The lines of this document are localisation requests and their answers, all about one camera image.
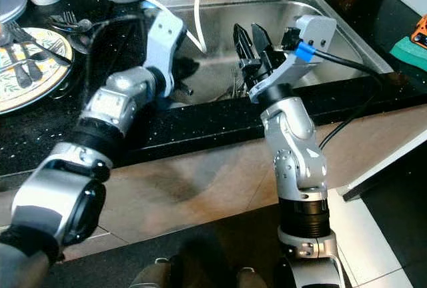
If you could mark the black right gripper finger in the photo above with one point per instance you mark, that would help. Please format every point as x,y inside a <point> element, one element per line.
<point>243,51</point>
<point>261,44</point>

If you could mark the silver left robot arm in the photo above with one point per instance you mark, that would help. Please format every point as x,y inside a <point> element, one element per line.
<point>53,208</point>

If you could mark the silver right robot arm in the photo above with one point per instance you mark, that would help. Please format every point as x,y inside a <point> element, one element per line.
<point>297,141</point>

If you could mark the stainless steel sink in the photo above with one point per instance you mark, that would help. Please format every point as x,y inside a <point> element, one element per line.
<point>240,8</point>

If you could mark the beige cabinet panel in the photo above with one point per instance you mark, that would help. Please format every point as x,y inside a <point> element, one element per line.
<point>187,168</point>
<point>387,134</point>

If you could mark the green sponge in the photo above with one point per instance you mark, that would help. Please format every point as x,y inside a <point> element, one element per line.
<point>410,54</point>

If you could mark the orange item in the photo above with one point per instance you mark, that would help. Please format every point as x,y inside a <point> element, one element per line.
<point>420,31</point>

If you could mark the floral patterned plate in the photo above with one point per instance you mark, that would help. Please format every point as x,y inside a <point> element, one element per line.
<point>17,94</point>

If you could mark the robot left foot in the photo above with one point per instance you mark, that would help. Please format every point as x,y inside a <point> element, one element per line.
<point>150,274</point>

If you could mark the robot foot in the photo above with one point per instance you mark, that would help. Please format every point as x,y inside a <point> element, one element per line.
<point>150,274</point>
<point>250,280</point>

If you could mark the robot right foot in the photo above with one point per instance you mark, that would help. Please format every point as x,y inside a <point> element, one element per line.
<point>250,280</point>

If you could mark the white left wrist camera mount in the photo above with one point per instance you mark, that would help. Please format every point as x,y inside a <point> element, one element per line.
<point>163,41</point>

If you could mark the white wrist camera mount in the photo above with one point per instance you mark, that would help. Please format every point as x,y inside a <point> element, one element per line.
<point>163,41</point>
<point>317,31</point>

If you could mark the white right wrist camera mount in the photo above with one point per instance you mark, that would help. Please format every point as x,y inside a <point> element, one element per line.
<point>317,31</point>

